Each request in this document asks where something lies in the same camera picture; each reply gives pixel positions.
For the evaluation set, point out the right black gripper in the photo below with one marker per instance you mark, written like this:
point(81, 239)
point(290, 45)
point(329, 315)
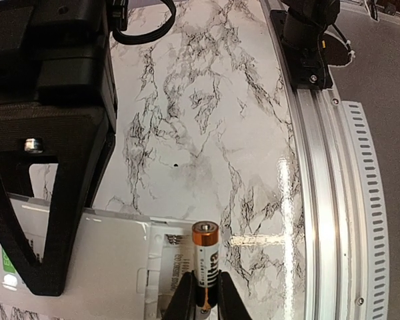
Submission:
point(57, 88)

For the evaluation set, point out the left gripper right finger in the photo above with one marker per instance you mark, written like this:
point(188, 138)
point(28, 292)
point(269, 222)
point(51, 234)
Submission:
point(230, 304)

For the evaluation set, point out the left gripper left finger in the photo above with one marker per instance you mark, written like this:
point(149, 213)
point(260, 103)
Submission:
point(183, 303)

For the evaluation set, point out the gold black AA battery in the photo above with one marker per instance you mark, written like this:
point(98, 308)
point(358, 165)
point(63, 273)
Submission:
point(205, 236)

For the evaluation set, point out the white remote control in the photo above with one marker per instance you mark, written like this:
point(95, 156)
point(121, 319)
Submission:
point(123, 266)

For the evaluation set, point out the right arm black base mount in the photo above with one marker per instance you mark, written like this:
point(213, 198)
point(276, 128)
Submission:
point(300, 30)

